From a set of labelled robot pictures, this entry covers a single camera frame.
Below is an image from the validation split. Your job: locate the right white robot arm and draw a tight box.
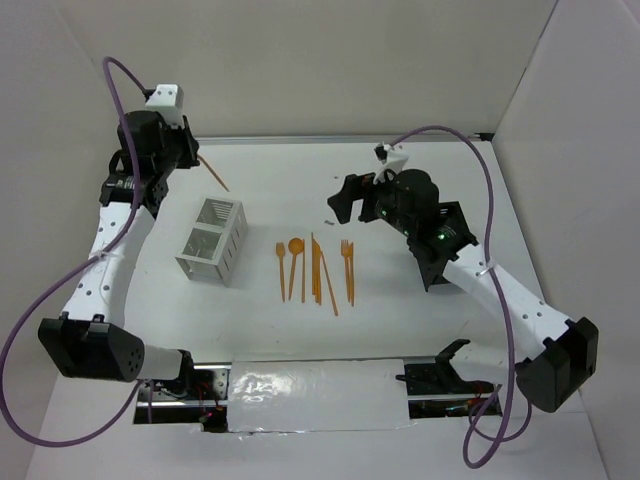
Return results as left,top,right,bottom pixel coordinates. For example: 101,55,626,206
327,169,599,413

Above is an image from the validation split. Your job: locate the aluminium rail at back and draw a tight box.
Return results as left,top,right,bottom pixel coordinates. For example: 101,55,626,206
196,131,495,147

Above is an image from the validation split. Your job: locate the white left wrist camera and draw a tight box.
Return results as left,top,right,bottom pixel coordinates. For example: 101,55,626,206
145,84,185,129

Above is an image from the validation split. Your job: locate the orange chopstick left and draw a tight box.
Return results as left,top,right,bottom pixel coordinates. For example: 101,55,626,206
301,239,306,304

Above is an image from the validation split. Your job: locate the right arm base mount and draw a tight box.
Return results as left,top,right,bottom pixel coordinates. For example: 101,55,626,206
395,339,495,420

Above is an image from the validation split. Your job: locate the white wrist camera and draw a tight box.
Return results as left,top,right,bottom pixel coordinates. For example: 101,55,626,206
145,84,185,129
373,143,409,184

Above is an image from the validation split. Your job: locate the orange chopstick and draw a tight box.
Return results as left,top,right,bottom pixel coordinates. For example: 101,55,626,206
301,239,306,304
321,253,339,317
311,232,316,299

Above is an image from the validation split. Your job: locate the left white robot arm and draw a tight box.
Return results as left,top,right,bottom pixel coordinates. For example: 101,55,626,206
38,109,199,399

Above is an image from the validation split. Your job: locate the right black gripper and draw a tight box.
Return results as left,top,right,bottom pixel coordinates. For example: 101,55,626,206
326,164,415,236

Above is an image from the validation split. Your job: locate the white tape sheet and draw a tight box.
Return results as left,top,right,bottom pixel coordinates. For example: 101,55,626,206
227,359,411,433

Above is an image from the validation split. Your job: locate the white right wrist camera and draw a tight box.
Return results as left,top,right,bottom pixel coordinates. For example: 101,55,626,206
373,143,409,184

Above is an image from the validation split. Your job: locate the orange chopstick right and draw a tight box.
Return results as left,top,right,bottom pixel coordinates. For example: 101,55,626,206
321,253,339,317

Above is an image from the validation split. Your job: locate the black utensil container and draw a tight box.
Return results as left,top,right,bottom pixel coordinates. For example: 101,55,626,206
407,201,479,291

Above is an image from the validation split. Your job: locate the orange chopstick middle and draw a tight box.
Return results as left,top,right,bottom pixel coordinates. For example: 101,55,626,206
311,232,316,299

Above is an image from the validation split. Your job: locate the orange spoon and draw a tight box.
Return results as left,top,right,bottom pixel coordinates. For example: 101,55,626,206
288,237,304,299
197,154,230,193

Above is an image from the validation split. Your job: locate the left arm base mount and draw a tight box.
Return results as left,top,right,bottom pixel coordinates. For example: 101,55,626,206
133,364,231,433

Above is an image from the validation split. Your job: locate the white utensil container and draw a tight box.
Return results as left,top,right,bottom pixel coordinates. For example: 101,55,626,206
175,197,248,287

